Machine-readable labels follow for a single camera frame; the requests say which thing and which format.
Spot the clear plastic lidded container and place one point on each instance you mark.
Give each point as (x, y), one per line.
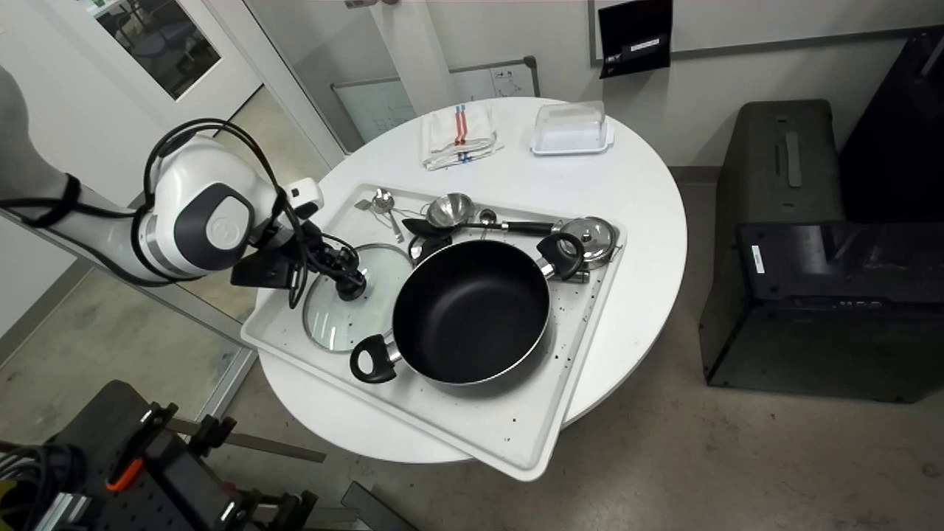
(571, 132)

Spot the dark framed wall picture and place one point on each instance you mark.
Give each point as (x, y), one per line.
(158, 39)

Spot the black wall sign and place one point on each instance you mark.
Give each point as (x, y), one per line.
(634, 35)

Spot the clear packet red blue contents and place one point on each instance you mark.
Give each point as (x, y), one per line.
(462, 135)

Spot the leaning glass board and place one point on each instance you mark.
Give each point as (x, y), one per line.
(385, 106)

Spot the grey metal partition frame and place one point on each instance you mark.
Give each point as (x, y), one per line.
(230, 379)

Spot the black angled panel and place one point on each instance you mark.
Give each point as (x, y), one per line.
(903, 119)

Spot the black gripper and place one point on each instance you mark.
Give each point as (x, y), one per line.
(311, 247)

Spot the black printer cabinet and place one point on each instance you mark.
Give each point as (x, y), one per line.
(814, 314)

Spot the steel measuring spoon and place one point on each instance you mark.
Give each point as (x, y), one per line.
(381, 203)

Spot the white plastic tray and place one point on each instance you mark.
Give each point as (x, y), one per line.
(490, 423)

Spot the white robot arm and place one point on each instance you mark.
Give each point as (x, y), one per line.
(171, 197)

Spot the white electronics box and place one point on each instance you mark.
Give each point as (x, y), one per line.
(305, 197)

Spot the glass pot lid black knob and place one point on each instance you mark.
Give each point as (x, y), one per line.
(329, 327)

